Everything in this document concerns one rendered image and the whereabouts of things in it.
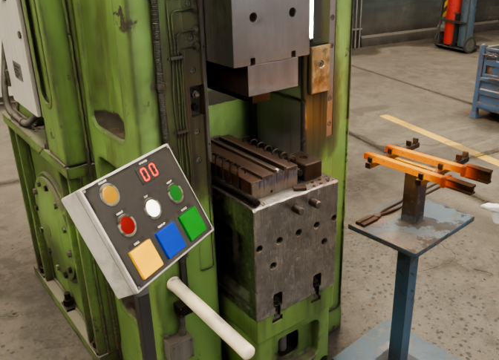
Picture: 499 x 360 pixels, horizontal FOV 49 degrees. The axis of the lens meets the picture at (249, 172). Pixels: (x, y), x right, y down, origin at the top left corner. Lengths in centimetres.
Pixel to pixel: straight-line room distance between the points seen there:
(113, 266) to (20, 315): 176
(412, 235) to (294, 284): 46
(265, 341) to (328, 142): 79
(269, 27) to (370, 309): 165
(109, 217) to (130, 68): 50
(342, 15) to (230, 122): 62
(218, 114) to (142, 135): 61
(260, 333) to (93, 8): 126
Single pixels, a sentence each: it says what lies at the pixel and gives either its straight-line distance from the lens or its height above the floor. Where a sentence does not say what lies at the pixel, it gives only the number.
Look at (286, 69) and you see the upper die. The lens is 177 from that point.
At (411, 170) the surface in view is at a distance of 196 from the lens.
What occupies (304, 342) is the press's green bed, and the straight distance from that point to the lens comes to 234.
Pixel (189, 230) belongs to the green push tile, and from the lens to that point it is 149.
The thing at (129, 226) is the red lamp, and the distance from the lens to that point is 137.
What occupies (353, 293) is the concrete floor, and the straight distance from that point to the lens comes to 298.
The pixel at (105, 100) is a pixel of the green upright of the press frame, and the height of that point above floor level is 120.
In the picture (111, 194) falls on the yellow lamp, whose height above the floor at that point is 116.
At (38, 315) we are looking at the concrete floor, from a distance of 305.
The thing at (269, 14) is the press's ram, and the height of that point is 151.
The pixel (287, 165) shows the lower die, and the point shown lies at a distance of 190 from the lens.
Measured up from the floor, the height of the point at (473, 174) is 96.
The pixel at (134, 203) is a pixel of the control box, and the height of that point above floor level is 112.
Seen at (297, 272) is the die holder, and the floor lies 60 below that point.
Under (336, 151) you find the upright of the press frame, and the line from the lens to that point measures 225.
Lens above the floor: 173
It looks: 23 degrees down
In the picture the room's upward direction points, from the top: 2 degrees counter-clockwise
